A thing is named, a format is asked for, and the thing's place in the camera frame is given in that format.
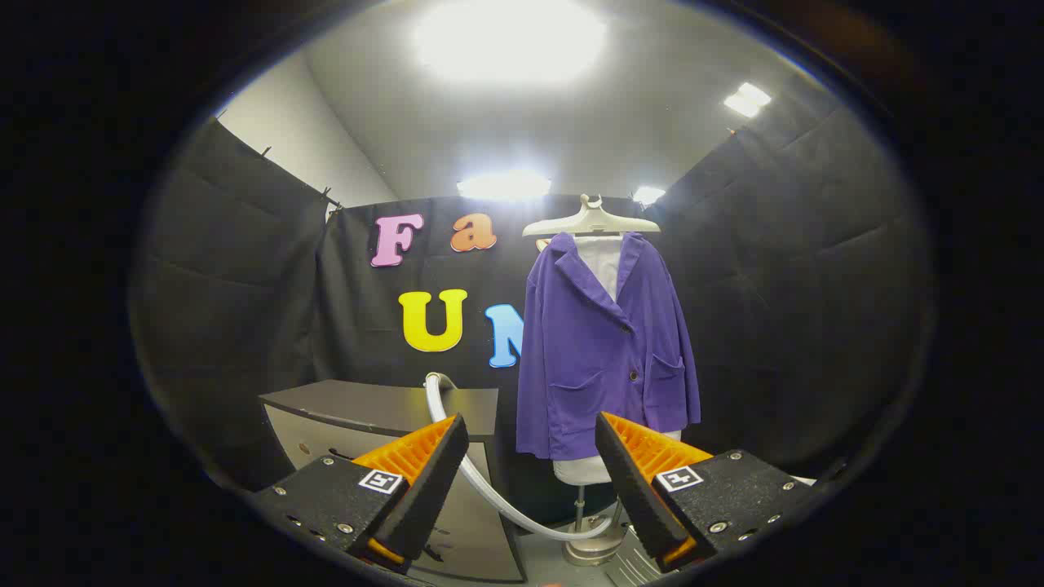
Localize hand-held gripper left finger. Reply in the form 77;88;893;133
253;413;471;572

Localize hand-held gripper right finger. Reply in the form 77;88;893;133
594;412;821;572

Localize purple corduroy jacket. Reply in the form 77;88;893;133
515;232;702;461

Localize metal steamer stand pole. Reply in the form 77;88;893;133
561;485;627;567

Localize cream steamer hanger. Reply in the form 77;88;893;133
522;194;661;239

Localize grey cabinet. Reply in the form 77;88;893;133
259;379;527;584

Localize black backdrop cloth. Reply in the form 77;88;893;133
130;77;935;506

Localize double ceiling light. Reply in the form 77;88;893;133
723;82;772;119

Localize large ceiling light panel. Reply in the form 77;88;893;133
412;0;608;86

